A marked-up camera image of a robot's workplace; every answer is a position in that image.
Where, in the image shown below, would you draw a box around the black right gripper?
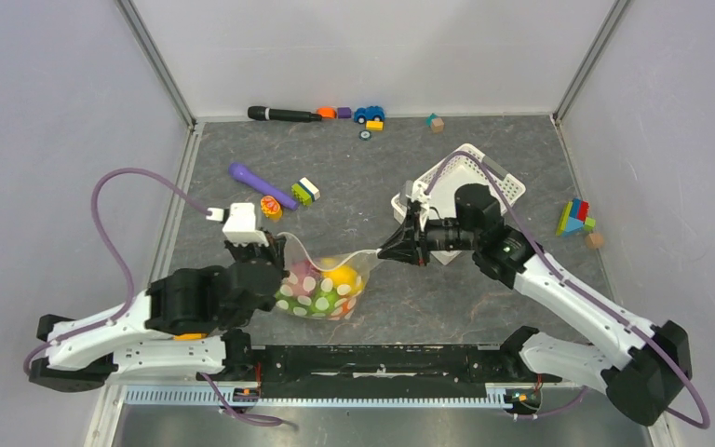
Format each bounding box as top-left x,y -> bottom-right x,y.
378,207 -> 479,266

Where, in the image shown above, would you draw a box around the purple toy onion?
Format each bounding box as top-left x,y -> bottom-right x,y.
288,262 -> 319,296

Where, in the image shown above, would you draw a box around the green toy grapes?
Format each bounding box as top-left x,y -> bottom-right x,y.
275,291 -> 307,317

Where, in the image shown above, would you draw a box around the clear zip top bag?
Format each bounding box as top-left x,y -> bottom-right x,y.
276,232 -> 382,321

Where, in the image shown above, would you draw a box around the yellow toy mango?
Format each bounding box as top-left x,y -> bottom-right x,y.
323,265 -> 367,295

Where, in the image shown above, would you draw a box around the green toy lettuce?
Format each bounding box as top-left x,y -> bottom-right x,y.
307,290 -> 340,317

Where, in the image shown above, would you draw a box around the orange toy pumpkin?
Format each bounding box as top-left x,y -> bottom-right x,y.
331,296 -> 359,319

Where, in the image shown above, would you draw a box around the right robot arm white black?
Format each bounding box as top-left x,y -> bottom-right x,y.
378,181 -> 692,427

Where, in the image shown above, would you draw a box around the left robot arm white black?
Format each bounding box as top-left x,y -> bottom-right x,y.
24,235 -> 289,393

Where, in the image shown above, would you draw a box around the yellow butterfly toy piece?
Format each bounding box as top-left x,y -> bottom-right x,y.
260,196 -> 283,222

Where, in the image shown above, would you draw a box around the green blue white brick stack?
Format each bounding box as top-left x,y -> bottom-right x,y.
291,177 -> 321,206

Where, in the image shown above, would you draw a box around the purple toy microphone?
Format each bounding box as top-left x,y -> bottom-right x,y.
228,162 -> 299,210

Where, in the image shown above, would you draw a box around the yellow toy brick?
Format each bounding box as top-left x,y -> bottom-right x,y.
365,120 -> 384,131

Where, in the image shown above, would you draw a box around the wooden toy cube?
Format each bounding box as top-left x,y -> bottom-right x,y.
429,117 -> 444,134

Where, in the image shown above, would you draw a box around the blue toy car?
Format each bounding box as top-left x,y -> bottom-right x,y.
353,105 -> 385,125

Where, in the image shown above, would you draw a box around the purple toy block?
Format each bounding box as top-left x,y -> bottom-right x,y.
336,107 -> 352,119

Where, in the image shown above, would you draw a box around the orange toy piece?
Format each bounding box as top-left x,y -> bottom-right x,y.
316,107 -> 338,119

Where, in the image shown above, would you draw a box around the multicolour block stack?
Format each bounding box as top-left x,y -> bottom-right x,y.
556,197 -> 596,237

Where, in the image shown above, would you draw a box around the black microphone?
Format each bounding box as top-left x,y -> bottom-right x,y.
247,105 -> 323,123

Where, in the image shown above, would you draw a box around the light wooden cube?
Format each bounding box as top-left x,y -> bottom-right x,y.
585,232 -> 605,250

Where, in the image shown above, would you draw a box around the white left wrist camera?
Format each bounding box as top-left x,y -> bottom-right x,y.
206,202 -> 269,247

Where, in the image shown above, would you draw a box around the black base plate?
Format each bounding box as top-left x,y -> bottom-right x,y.
211,345 -> 559,400

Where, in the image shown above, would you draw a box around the white slotted cable duct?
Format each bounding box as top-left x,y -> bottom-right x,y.
124,385 -> 512,410

